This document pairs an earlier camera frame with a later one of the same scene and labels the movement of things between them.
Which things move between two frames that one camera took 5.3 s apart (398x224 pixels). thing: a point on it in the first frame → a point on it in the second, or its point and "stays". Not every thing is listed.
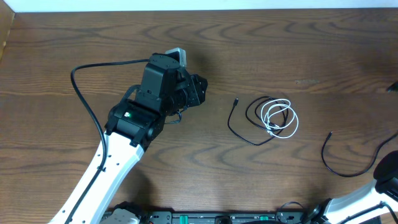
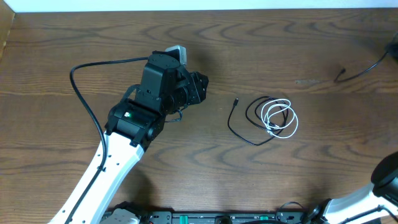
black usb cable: [326, 142] → [337, 79]
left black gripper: [199, 88] stays
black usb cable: [252, 124] stays
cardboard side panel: [7, 20] stays
